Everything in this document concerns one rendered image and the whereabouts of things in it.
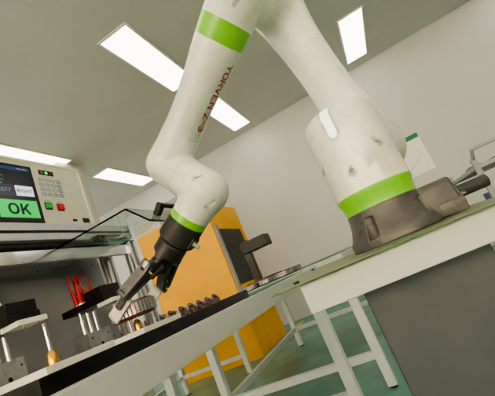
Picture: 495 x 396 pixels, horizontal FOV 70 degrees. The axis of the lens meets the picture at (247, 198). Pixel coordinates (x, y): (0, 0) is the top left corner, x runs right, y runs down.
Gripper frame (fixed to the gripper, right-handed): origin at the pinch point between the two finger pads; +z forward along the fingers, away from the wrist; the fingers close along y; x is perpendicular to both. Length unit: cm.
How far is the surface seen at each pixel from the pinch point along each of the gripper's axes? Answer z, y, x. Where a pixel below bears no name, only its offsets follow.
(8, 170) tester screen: -11.0, -12.5, 44.6
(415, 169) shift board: -150, 507, -22
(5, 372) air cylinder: 12.4, -24.5, 4.0
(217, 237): 68, 325, 118
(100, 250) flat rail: -1.5, 6.4, 21.8
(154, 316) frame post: 9.3, 18.4, 2.0
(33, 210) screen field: -5.4, -8.5, 35.2
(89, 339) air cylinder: 12.2, -3.3, 4.1
